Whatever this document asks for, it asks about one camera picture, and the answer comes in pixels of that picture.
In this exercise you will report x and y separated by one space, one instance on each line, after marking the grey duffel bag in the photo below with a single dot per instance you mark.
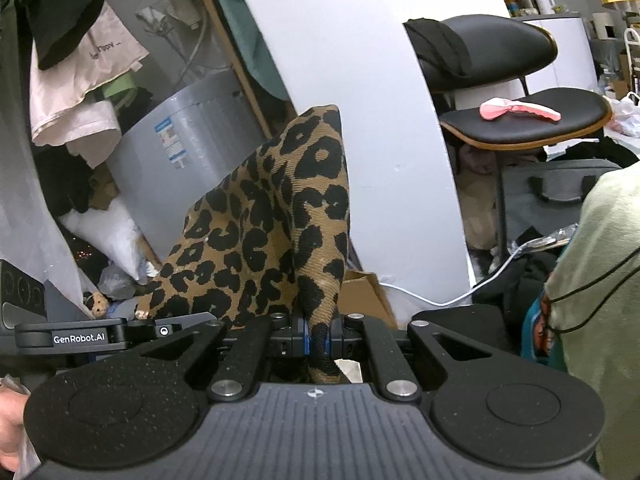
550 210

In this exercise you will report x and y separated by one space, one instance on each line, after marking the pink item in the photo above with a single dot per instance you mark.
500 109

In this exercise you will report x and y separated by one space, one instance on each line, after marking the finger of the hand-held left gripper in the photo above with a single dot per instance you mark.
155 330

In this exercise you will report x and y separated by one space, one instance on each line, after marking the clear plastic bag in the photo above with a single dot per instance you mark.
115 280

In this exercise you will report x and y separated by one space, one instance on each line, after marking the teal bag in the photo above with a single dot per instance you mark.
537 330

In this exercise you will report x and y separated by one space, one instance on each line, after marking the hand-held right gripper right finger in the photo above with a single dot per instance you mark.
327 346

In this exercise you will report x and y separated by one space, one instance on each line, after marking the person's left hand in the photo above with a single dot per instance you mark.
10 425

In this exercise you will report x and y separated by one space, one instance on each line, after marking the grey wrapped appliance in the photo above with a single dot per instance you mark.
200 135

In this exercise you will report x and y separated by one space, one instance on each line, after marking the leopard print garment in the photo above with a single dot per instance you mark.
280 210

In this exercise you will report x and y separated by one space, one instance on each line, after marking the brown cardboard sheet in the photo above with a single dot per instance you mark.
365 300

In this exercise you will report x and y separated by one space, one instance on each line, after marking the teal hanging garment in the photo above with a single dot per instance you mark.
250 50

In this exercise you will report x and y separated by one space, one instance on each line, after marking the white cabinet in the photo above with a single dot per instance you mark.
575 50

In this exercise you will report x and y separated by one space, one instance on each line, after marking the black t-shirt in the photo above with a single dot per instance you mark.
60 10

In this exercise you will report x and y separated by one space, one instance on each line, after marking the white plastic bag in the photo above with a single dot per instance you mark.
110 235
625 115

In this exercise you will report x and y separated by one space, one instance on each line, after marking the black chair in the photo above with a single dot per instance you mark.
525 115

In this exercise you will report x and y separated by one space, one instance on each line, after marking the beige tote bag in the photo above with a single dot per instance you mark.
85 85

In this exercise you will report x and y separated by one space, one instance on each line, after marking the black bag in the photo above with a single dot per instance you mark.
510 285

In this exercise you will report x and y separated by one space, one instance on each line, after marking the white kettle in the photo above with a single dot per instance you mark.
542 2

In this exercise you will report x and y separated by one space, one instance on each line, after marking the teddy bear toy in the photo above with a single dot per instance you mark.
97 304

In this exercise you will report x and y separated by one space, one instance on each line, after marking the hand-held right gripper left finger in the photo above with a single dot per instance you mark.
300 337

